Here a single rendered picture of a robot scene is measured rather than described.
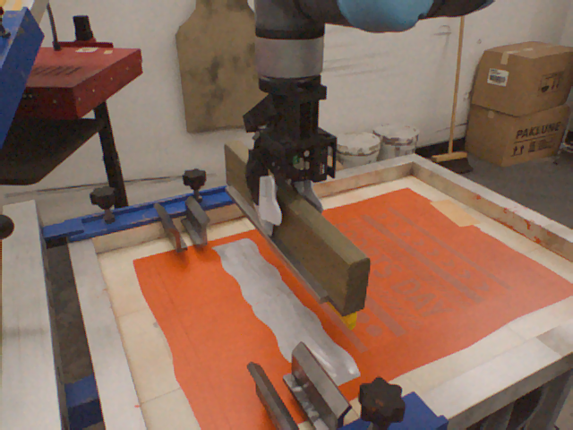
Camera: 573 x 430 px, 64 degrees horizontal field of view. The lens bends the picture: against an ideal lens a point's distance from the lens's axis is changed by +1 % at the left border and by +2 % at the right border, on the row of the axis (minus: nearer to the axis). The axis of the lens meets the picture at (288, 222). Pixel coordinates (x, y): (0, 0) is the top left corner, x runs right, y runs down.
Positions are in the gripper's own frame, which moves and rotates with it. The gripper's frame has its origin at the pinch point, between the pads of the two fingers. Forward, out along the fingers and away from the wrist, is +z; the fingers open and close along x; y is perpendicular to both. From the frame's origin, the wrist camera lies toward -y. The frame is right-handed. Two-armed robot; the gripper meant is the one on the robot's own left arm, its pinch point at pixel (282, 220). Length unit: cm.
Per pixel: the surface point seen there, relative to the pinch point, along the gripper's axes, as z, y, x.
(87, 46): -2, -148, -6
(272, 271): 13.1, -6.0, 1.1
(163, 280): 13.5, -12.6, -15.2
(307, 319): 13.2, 6.5, 0.6
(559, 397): 60, 13, 67
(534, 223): 10.2, 6.5, 47.5
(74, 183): 74, -200, -22
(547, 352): 10.2, 27.7, 21.7
